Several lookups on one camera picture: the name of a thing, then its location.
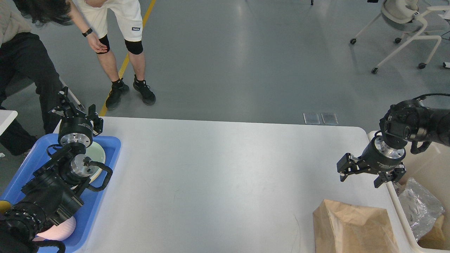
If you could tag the person in cream sweater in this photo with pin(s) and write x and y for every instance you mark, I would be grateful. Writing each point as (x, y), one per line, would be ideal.
(22, 52)

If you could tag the blue plastic tray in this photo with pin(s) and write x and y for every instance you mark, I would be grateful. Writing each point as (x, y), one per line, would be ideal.
(86, 215)

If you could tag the green ceramic plate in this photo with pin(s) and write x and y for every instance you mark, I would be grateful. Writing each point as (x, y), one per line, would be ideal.
(92, 168)

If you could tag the pink ceramic mug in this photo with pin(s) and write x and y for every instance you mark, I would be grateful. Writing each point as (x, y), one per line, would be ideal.
(59, 232)

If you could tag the silver foil bag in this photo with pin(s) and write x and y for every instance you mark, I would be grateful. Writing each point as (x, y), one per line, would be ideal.
(420, 207)

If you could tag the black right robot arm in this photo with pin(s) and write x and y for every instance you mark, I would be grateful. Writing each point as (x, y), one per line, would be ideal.
(409, 121)

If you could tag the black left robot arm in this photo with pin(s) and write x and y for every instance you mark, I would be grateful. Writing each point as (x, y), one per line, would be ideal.
(54, 194)

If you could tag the left floor socket plate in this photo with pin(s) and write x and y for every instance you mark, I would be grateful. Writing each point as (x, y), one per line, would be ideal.
(311, 118)

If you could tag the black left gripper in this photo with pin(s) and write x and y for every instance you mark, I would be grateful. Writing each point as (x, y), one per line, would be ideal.
(74, 127)

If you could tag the white office chair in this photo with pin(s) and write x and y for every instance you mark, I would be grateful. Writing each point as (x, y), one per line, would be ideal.
(414, 24)

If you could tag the right floor socket plate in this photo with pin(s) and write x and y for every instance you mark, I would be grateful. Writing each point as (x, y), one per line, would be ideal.
(329, 118)

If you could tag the brown paper bag in bin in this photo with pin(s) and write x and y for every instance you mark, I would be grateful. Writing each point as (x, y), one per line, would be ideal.
(435, 238)

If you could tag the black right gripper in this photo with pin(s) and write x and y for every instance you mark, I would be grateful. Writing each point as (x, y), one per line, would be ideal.
(381, 157)

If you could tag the white plastic bin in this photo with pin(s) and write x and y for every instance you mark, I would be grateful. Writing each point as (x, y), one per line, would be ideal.
(430, 169)

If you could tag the floor socket plate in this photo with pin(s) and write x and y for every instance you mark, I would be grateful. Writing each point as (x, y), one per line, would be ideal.
(311, 118)
(329, 118)

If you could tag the brown paper bag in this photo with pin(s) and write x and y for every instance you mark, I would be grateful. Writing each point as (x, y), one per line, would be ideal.
(435, 238)
(344, 228)

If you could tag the white chair near person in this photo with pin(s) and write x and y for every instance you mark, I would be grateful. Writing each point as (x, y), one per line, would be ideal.
(74, 100)

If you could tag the dark green ceramic mug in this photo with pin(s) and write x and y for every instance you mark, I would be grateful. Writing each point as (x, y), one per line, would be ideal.
(4, 206)

